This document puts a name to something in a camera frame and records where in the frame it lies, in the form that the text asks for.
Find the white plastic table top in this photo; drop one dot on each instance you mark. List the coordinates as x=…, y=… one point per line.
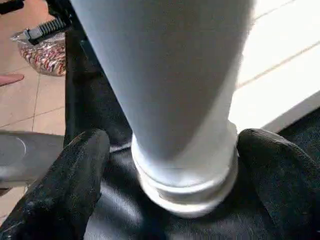
x=280, y=60

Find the black work mat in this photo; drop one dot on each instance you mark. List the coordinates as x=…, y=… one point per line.
x=95, y=100

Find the white plastic table leg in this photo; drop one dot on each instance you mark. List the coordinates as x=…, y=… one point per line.
x=175, y=90

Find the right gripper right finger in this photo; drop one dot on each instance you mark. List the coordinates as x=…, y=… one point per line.
x=285, y=185

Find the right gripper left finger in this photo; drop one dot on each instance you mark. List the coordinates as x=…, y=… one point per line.
x=55, y=195

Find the pink flat object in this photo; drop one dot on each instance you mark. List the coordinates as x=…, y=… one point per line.
x=10, y=79

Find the clear bag striped contents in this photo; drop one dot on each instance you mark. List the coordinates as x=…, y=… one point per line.
x=45, y=55

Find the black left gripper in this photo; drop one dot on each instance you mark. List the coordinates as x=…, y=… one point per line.
x=52, y=22

